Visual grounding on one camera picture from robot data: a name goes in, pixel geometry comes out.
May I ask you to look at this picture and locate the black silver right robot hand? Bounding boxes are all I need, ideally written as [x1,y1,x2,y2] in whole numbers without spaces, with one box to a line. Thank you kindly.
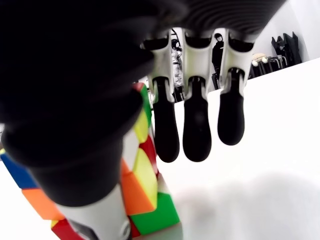
[0,0,288,240]

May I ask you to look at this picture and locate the multicoloured Rubik's cube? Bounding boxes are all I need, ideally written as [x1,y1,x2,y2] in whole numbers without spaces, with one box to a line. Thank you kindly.
[0,82,182,240]

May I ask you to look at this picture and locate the standing person black clothes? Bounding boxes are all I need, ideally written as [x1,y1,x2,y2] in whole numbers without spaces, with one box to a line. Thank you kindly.
[211,32,225,76]

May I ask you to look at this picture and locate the beige plush toy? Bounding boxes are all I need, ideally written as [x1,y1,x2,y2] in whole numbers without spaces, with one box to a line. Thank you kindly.
[251,53,268,66]

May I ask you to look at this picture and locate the black folded chairs stack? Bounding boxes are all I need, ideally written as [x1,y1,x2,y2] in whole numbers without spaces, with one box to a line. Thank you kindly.
[271,32,303,66]

